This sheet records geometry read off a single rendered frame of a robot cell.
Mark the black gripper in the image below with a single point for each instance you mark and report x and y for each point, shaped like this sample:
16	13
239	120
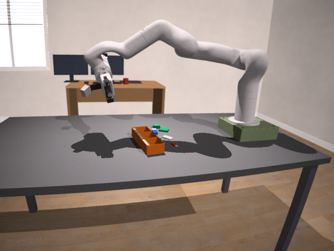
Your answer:
108	90

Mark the orange rack of bins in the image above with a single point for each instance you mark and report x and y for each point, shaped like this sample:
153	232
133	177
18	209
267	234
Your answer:
147	140

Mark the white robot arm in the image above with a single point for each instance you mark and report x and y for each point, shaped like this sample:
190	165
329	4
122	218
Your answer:
254	62

